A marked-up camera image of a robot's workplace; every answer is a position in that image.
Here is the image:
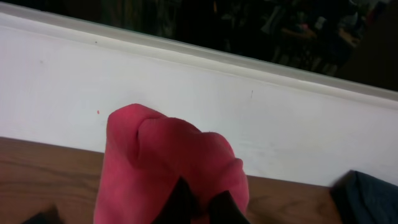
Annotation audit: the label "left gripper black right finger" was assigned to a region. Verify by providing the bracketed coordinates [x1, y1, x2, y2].
[208, 191, 249, 224]

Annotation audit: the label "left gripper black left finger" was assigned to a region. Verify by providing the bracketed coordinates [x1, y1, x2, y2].
[152, 178, 199, 224]

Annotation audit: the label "red orange t-shirt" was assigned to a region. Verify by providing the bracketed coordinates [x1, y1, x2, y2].
[94, 104, 249, 223]

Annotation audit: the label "black t-shirt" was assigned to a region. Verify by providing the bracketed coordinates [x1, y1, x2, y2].
[21, 205, 65, 224]

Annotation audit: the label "folded black garment white print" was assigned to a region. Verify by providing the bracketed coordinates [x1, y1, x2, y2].
[330, 170, 358, 224]

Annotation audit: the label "folded navy blue garment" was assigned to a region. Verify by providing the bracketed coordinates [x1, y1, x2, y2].
[344, 171, 397, 224]

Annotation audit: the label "white window sill ledge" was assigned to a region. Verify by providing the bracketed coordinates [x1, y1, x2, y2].
[1, 3, 397, 186]

